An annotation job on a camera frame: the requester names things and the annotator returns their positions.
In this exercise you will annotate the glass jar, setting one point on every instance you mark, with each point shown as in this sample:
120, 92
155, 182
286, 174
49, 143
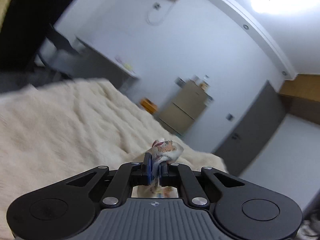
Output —
204, 85

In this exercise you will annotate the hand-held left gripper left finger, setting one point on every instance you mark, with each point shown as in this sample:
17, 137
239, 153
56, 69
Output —
149, 170

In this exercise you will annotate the black hanging clothes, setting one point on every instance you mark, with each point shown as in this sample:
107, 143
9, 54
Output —
30, 17

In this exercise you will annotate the black wall switch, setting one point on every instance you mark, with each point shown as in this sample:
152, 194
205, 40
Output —
229, 117

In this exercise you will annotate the pink box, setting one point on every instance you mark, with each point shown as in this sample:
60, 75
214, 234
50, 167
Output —
196, 78

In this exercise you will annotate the dark grey chair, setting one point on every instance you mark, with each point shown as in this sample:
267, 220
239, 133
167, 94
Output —
60, 40

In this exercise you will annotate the grey door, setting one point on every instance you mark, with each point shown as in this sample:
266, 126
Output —
250, 130

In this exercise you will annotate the orange box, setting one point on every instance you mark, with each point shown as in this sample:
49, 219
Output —
148, 105

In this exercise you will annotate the grey folding table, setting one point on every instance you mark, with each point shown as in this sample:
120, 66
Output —
105, 62

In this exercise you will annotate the yellow tissue box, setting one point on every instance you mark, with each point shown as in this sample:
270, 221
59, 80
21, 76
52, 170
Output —
128, 67

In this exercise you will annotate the dark wall socket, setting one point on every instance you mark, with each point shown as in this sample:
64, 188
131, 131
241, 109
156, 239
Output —
180, 81

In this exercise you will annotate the beige refrigerator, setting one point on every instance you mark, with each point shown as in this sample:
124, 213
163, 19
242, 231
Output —
180, 110

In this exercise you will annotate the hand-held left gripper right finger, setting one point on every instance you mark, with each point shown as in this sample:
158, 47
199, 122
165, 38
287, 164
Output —
163, 173

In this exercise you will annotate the dog print cream garment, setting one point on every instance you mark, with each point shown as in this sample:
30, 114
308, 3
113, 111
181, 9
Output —
165, 150

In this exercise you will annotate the cream fluffy blanket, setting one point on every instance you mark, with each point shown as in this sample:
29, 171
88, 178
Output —
62, 130

